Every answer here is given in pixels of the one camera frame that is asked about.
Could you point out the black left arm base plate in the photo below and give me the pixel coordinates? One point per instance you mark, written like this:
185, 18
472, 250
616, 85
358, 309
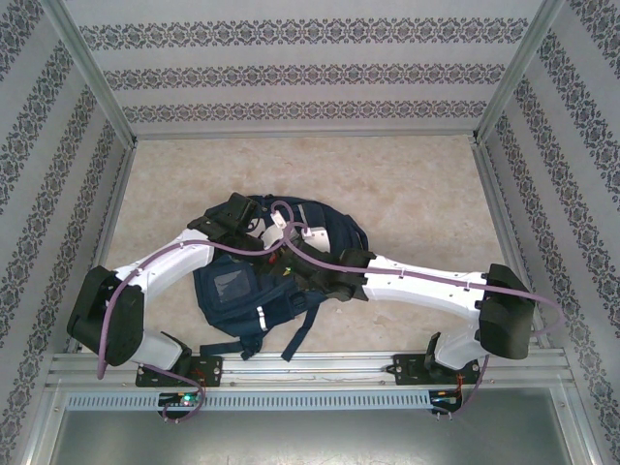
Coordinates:
208, 368

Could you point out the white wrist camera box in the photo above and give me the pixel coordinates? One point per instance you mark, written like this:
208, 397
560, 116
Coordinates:
272, 239
317, 239

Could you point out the metal frame post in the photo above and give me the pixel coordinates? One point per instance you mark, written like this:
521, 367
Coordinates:
92, 68
518, 68

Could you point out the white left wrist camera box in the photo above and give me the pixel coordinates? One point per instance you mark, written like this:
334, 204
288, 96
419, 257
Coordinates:
272, 239

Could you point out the navy blue backpack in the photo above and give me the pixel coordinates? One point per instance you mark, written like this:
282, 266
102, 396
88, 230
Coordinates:
232, 310

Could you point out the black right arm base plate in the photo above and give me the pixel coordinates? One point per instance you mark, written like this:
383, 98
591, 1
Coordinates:
409, 370

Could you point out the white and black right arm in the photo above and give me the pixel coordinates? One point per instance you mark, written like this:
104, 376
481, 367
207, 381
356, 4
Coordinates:
416, 295

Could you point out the metal side rail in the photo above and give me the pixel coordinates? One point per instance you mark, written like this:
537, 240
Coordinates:
508, 232
104, 232

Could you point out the aluminium mounting rail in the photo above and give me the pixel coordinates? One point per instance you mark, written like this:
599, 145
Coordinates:
339, 370

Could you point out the grey metal tray panel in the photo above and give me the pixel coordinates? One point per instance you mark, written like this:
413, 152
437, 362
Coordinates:
310, 441

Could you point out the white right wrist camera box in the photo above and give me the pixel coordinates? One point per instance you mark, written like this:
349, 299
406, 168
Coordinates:
317, 239

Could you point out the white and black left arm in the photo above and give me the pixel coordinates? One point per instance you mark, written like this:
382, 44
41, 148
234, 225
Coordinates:
164, 266

